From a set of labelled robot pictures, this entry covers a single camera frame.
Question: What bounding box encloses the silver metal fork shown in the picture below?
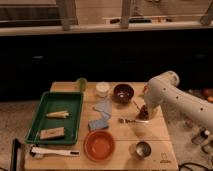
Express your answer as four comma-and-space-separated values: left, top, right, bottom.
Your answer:
118, 118, 149, 124

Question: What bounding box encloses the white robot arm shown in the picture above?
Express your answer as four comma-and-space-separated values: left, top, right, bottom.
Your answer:
143, 71, 213, 133

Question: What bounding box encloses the dark purple bowl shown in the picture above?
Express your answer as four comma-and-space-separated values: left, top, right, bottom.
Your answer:
113, 84, 134, 104

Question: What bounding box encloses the red bowl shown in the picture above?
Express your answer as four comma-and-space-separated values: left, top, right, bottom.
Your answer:
83, 130, 115, 162

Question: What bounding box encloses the brown pine cone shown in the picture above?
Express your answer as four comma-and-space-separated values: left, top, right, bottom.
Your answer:
137, 105, 149, 120

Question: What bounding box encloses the orange fruit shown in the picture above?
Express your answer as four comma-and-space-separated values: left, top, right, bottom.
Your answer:
143, 85, 148, 93

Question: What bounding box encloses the steel metal cup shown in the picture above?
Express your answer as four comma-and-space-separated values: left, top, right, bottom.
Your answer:
135, 141, 152, 158

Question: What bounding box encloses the light blue cloth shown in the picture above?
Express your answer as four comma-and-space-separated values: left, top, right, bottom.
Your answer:
94, 99, 112, 120

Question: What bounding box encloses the white cup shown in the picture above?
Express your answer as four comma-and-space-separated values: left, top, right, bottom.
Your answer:
96, 82, 110, 97

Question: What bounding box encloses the green cup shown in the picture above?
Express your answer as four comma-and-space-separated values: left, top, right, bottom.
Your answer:
77, 78, 87, 92

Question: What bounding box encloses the yellow corn piece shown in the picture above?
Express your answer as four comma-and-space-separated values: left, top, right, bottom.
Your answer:
46, 111, 69, 119

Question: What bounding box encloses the green plastic tray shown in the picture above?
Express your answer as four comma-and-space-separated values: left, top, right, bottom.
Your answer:
25, 92, 83, 145

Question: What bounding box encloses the brown bread slice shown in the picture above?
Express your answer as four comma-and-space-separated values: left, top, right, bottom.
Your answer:
40, 127, 65, 140

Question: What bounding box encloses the black tool at table edge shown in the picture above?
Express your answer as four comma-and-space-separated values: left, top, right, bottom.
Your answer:
10, 139, 21, 171

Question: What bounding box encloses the white handled brush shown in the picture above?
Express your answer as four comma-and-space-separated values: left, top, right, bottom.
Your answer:
30, 147, 80, 157

